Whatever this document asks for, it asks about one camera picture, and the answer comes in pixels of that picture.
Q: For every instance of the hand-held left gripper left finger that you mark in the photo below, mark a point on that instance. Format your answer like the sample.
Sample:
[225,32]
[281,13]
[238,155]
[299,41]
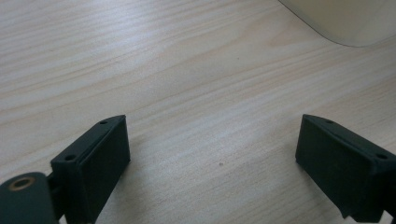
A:
[93,165]

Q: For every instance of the cream plastic container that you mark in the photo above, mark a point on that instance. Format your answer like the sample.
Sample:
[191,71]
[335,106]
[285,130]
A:
[348,18]

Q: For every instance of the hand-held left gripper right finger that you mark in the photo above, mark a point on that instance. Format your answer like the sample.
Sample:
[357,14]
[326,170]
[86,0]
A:
[345,168]

